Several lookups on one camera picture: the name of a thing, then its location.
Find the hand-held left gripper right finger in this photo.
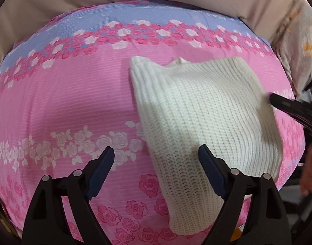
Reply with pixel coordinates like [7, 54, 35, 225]
[198, 144, 292, 245]

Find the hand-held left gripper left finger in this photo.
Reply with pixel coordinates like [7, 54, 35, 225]
[21, 146, 115, 245]

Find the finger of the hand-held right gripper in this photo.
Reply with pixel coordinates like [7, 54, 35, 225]
[269, 92, 312, 131]

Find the white red black knit sweater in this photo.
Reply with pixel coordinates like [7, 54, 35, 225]
[130, 56, 284, 236]

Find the person's right hand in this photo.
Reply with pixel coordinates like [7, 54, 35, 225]
[299, 147, 312, 197]

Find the floral pillow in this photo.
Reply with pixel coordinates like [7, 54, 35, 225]
[269, 0, 312, 97]

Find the pink floral bed sheet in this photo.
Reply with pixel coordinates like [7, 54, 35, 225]
[0, 0, 307, 245]

